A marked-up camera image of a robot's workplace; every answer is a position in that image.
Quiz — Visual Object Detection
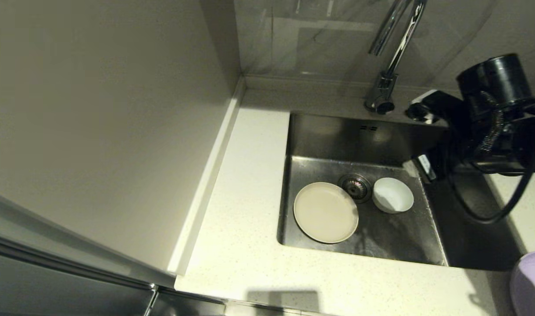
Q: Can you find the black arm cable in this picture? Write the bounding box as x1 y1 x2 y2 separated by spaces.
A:
447 92 535 224

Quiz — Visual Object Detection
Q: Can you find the stainless steel sink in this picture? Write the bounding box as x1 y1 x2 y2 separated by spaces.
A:
276 110 524 272

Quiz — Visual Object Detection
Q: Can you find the round metal drain strainer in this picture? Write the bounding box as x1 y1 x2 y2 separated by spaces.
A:
338 173 373 204

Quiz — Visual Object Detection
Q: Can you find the beige plastic plate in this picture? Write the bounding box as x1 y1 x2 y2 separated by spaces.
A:
293 182 360 244

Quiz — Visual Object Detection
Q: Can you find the chrome gooseneck faucet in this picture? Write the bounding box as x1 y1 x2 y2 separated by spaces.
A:
365 0 428 115

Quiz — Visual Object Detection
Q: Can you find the beige tall cabinet side panel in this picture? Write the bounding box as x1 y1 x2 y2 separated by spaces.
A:
0 0 244 277

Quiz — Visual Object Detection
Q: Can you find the white bowl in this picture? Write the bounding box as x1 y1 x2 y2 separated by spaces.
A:
372 177 414 215

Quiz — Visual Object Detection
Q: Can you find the steel appliance door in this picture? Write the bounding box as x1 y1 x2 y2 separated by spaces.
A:
0 235 226 316

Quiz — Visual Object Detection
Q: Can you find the purple plastic plate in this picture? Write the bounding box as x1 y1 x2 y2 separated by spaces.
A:
510 251 535 316

